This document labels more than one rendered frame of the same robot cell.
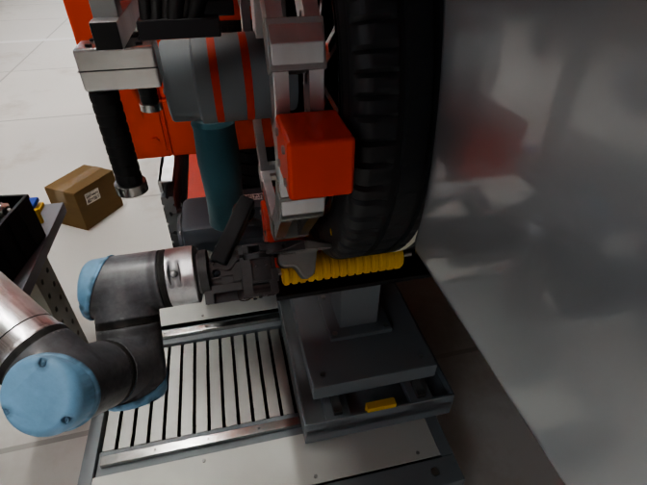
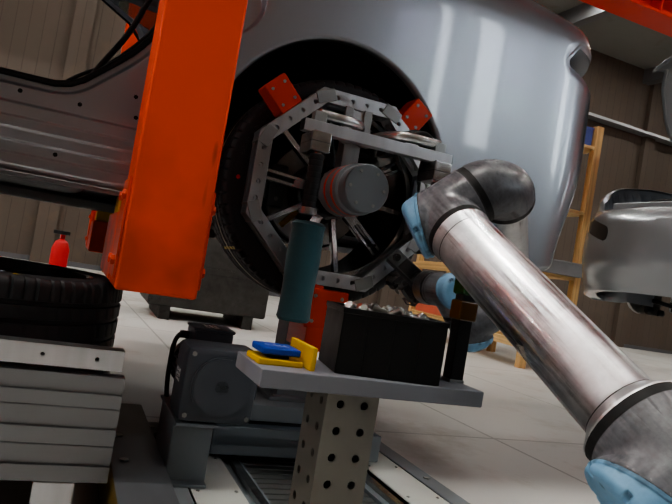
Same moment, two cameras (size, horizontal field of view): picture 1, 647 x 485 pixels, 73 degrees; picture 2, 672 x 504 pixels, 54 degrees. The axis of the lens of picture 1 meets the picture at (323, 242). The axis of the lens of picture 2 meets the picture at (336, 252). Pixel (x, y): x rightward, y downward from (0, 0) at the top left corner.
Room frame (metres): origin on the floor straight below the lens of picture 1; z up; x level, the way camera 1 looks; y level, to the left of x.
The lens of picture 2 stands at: (1.06, 1.92, 0.62)
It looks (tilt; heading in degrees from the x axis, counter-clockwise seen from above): 2 degrees up; 261
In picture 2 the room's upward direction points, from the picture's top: 10 degrees clockwise
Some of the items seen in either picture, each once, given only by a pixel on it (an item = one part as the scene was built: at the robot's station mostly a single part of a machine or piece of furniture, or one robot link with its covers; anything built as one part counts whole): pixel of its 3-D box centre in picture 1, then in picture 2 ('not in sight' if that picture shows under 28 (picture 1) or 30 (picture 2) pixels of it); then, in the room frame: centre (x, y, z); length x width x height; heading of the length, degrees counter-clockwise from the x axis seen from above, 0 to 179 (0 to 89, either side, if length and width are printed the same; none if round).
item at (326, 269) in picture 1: (341, 262); not in sight; (0.68, -0.04, 0.51); 0.29 x 0.06 x 0.06; 103
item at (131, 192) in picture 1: (117, 140); not in sight; (0.56, 0.28, 0.83); 0.04 x 0.04 x 0.16
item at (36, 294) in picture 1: (44, 318); (324, 500); (0.82, 0.74, 0.21); 0.10 x 0.10 x 0.42; 13
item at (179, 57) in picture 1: (230, 78); (351, 190); (0.76, 0.16, 0.85); 0.21 x 0.14 x 0.14; 103
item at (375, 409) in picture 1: (351, 338); (281, 426); (0.82, -0.08, 0.13); 0.50 x 0.36 x 0.10; 13
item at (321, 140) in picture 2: not in sight; (315, 143); (0.90, 0.33, 0.93); 0.09 x 0.05 x 0.05; 103
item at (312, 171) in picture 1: (312, 153); not in sight; (0.47, 0.01, 0.85); 0.09 x 0.08 x 0.07; 13
